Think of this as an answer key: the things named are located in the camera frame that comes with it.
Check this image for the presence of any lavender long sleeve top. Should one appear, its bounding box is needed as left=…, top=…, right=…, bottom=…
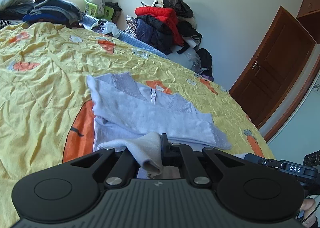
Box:
left=87, top=72, right=232, bottom=176

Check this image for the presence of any red and dark clothes heap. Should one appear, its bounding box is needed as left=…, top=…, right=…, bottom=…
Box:
left=125, top=0, right=214, bottom=81

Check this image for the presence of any pile of dark folded clothes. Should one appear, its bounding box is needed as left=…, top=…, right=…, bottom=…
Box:
left=1, top=0, right=83, bottom=28

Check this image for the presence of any person's right hand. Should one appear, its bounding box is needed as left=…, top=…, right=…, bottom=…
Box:
left=299, top=198, right=317, bottom=225

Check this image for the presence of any yellow cartoon print quilt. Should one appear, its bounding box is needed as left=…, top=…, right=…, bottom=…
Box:
left=1, top=22, right=273, bottom=227

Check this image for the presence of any brown wooden door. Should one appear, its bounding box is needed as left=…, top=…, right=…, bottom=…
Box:
left=229, top=7, right=316, bottom=129

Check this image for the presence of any green plastic stool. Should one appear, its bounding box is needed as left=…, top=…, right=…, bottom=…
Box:
left=84, top=0, right=115, bottom=21

